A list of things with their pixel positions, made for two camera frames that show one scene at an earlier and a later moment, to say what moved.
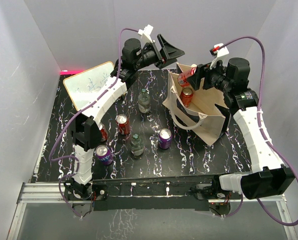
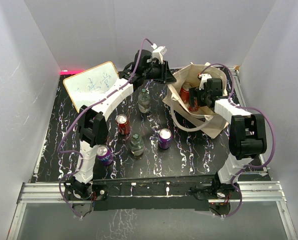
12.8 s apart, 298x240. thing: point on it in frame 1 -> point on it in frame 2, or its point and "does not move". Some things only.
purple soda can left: (104, 154) does not move
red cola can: (182, 77) -> (196, 108)
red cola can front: (187, 95) does not move
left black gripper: (169, 51) -> (164, 73)
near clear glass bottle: (136, 145) does not move
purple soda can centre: (165, 137) does not move
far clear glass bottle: (144, 101) does not move
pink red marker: (70, 72) does not move
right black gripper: (204, 71) -> (196, 92)
